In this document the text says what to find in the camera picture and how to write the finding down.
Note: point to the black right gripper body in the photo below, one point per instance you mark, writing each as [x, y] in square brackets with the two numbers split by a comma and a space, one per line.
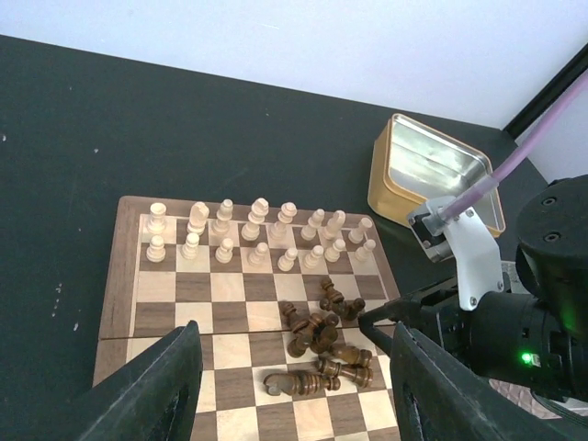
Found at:
[436, 314]

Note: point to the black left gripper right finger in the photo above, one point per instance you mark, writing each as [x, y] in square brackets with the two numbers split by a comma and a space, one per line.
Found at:
[437, 398]

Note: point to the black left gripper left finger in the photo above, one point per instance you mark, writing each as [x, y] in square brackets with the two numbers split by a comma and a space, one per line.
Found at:
[153, 397]

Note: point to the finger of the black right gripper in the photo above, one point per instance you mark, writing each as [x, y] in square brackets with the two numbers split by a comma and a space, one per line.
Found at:
[397, 311]

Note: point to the pile of dark pieces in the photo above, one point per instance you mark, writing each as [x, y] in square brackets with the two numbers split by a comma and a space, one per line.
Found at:
[319, 334]

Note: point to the wooden chess board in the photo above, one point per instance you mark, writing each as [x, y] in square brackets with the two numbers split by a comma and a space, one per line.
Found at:
[243, 335]

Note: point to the silver patterned tin lid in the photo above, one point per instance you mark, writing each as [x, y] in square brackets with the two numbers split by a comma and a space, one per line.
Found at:
[519, 395]

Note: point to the white pawn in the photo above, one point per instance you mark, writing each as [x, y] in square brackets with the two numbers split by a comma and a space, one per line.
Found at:
[224, 252]
[189, 249]
[333, 253]
[287, 261]
[313, 257]
[156, 252]
[258, 255]
[365, 251]

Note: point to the white rook far right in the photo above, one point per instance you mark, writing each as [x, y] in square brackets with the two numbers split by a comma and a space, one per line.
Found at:
[357, 235]

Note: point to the white rook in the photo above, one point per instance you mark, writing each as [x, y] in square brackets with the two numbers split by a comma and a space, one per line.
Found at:
[357, 235]
[156, 223]

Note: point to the white knight right side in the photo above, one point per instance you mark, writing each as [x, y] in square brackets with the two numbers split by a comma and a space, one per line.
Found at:
[334, 225]

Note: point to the white bishop right side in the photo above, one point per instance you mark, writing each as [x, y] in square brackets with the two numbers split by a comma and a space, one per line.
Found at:
[314, 222]

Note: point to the gold square tin box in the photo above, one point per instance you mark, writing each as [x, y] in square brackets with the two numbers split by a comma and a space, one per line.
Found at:
[412, 162]

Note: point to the white queen piece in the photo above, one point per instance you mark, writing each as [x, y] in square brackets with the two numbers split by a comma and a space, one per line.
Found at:
[288, 211]

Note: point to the white king piece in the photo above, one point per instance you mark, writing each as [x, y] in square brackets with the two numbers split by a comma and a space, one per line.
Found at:
[255, 218]

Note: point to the white rook far left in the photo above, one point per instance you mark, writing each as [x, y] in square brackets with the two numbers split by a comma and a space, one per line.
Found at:
[156, 223]

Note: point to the white knight back row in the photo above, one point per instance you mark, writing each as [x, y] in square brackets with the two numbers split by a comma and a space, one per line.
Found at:
[198, 218]

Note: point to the white bishop back row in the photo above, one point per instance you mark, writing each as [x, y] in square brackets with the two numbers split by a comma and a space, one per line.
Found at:
[221, 225]

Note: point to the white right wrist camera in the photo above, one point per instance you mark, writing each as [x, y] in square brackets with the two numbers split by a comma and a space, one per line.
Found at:
[465, 238]

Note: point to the right black frame post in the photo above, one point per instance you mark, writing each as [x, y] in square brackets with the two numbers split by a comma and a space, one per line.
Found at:
[548, 95]

